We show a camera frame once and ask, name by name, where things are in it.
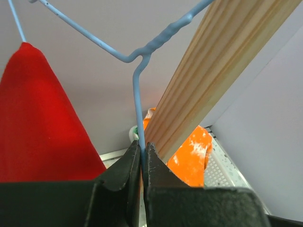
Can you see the wooden clothes rack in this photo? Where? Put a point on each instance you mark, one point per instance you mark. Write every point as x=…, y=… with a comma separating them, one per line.
x=228, y=38

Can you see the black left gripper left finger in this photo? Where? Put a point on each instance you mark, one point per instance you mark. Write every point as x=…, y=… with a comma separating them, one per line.
x=110, y=200

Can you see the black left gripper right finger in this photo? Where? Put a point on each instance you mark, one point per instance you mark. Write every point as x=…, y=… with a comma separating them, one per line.
x=169, y=202

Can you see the green tie-dye trousers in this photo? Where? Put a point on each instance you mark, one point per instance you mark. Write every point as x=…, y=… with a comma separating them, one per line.
x=135, y=133

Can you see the red trousers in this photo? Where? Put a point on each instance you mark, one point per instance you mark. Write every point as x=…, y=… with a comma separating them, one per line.
x=41, y=136

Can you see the orange tie-dye trousers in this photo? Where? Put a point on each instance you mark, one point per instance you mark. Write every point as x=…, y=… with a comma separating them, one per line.
x=189, y=162

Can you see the white plastic basket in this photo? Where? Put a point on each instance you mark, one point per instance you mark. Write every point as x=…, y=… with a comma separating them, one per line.
x=220, y=170

